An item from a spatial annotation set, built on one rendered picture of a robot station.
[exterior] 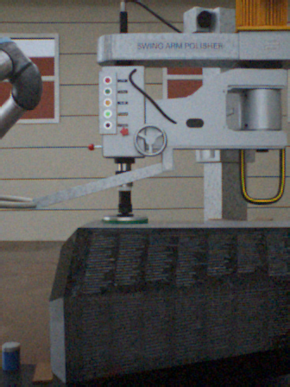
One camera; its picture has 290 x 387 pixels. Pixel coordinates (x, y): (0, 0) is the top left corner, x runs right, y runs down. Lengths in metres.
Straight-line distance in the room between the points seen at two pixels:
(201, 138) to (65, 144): 6.22
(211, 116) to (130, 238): 0.68
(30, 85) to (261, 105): 1.08
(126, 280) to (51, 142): 6.59
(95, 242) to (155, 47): 0.92
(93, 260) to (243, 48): 1.16
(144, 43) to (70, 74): 6.23
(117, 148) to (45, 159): 6.21
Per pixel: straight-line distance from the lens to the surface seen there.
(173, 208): 8.55
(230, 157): 3.07
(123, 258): 2.17
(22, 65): 2.02
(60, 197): 2.50
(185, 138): 2.44
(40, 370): 3.04
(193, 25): 3.26
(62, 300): 2.12
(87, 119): 8.55
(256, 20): 2.59
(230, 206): 3.12
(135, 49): 2.48
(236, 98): 2.69
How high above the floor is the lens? 1.11
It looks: 3 degrees down
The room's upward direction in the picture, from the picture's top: 1 degrees counter-clockwise
